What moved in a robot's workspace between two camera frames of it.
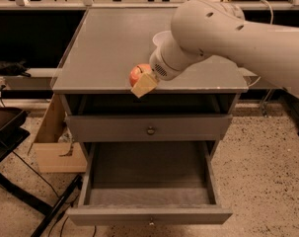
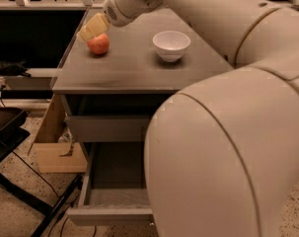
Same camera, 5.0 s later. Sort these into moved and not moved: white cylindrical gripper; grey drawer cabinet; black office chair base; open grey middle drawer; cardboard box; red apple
Moved: red apple; white cylindrical gripper
Not moved: black office chair base; open grey middle drawer; grey drawer cabinet; cardboard box
